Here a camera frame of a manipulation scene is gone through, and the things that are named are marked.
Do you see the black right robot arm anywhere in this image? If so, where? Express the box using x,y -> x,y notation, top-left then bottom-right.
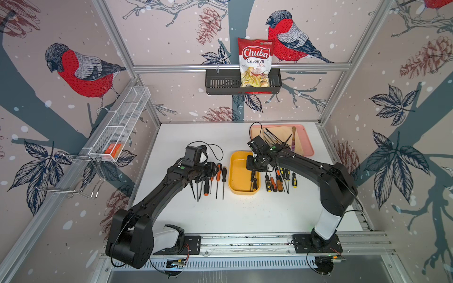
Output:
246,136 -> 357,242

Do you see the Chuba cassava chips bag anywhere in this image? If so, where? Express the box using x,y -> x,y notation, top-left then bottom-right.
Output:
237,38 -> 274,88

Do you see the pink handled screwdriver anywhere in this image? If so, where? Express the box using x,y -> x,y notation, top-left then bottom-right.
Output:
189,181 -> 196,200

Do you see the orange item in shelf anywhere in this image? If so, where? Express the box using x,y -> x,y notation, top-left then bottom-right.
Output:
104,143 -> 123,159

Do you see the green black screwdriver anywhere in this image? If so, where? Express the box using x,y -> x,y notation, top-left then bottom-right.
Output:
199,179 -> 204,199

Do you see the black orange-tipped screwdriver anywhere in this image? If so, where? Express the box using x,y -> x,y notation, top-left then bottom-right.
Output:
203,178 -> 210,196

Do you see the beige cloth on tray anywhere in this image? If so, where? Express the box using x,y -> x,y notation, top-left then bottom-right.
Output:
252,125 -> 304,157

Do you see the large orange black screwdriver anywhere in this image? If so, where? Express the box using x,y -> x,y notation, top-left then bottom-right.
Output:
215,163 -> 222,199

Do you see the white wire mesh shelf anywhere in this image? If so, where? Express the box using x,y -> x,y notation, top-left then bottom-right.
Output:
88,87 -> 151,162

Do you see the black wire wall basket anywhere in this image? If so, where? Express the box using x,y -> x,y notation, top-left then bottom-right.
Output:
205,68 -> 282,95

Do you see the brown handled screwdriver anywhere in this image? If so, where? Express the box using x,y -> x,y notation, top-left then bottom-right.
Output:
275,166 -> 285,192

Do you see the black yellow stubby screwdriver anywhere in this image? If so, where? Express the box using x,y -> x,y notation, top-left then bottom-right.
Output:
291,173 -> 298,188

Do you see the small black yellow screwdriver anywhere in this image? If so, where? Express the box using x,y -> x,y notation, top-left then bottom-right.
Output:
285,169 -> 291,186

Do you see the yellow plastic storage box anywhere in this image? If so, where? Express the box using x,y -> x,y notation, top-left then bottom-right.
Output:
229,151 -> 261,196

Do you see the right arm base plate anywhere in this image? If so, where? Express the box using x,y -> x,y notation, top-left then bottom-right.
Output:
291,233 -> 343,254

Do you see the pink plastic tray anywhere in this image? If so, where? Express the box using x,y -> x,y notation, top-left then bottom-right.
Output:
249,123 -> 315,158

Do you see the thin black precision screwdriver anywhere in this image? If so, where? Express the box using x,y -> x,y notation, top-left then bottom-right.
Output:
279,167 -> 289,194

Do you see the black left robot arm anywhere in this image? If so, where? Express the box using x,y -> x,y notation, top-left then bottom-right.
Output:
105,162 -> 219,269

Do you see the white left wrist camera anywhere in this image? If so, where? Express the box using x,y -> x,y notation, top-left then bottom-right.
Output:
197,145 -> 208,165

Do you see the black spoon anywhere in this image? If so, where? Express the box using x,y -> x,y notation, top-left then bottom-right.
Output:
264,128 -> 287,146

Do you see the purple handled knife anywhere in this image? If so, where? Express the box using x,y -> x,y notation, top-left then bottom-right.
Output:
291,126 -> 297,152

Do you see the slim orange black screwdriver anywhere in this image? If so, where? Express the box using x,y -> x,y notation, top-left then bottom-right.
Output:
270,176 -> 278,192

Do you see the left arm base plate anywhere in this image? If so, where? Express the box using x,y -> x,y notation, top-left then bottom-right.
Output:
152,235 -> 201,255

